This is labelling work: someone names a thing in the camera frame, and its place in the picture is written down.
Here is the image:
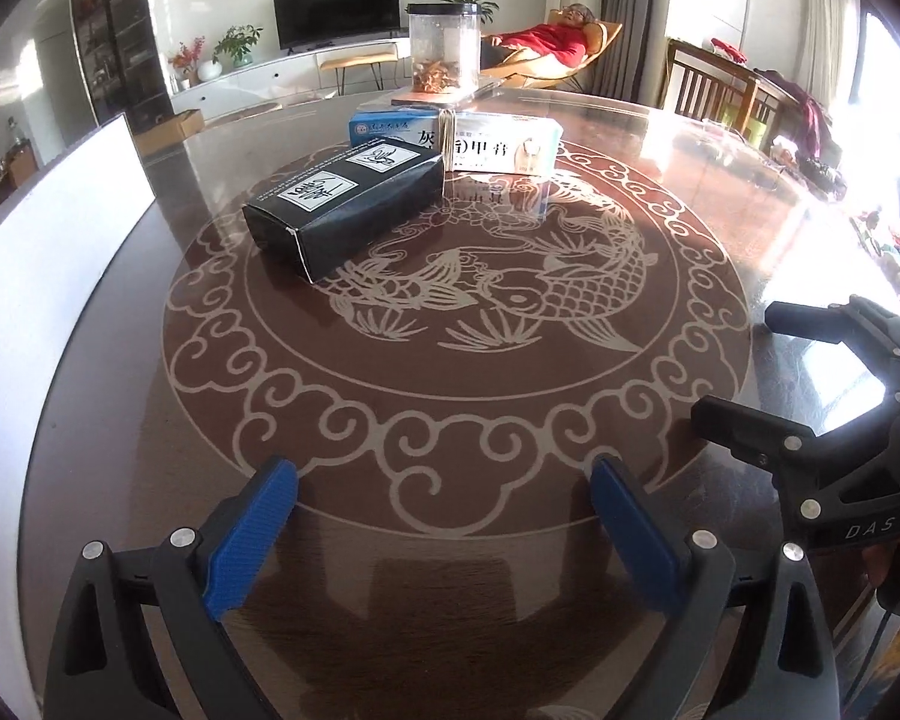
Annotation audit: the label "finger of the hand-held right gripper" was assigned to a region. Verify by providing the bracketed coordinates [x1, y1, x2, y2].
[763, 294, 900, 391]
[690, 382, 900, 545]

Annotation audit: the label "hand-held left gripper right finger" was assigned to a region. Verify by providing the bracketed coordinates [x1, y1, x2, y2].
[591, 454, 845, 720]

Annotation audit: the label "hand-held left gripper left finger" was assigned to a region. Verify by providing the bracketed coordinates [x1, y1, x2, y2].
[41, 454, 301, 720]

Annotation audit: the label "brown patterned round desktop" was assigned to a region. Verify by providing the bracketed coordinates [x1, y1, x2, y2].
[15, 86, 900, 720]

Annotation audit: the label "dark red garment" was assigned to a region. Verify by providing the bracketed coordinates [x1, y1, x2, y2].
[754, 67, 848, 200]

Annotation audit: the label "white board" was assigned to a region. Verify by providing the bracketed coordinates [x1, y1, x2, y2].
[0, 111, 158, 683]

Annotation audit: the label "black box with white labels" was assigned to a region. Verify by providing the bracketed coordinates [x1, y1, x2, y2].
[241, 142, 447, 284]

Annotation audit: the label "wooden lounge chair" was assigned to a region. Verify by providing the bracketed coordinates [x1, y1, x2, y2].
[484, 19, 623, 91]

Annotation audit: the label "grey curtain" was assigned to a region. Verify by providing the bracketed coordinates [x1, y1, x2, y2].
[596, 0, 672, 102]

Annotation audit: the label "cardboard box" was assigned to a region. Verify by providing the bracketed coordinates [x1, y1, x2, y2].
[133, 109, 203, 158]

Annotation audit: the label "blue and white medicine box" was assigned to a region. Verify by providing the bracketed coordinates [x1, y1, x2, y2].
[347, 109, 458, 158]

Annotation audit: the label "dried brown pieces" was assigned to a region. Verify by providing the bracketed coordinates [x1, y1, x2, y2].
[412, 52, 470, 95]

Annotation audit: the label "flat brown packet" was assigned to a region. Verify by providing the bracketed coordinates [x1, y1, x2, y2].
[390, 79, 500, 107]

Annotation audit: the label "white television cabinet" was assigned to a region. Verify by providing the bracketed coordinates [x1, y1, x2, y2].
[169, 37, 413, 117]

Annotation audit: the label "clear jar with black lid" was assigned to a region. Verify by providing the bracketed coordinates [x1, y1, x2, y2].
[406, 4, 482, 97]

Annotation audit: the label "red flowers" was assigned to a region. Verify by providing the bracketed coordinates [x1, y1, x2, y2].
[169, 37, 207, 87]

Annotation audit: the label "wooden bench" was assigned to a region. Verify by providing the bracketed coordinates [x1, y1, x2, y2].
[316, 45, 398, 95]

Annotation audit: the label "green potted plant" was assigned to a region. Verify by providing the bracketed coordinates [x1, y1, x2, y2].
[214, 25, 263, 67]

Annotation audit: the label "dark display cabinet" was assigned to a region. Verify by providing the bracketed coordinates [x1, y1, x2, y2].
[67, 0, 173, 125]

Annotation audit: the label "black television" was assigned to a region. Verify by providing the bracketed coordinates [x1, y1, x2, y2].
[273, 0, 402, 53]

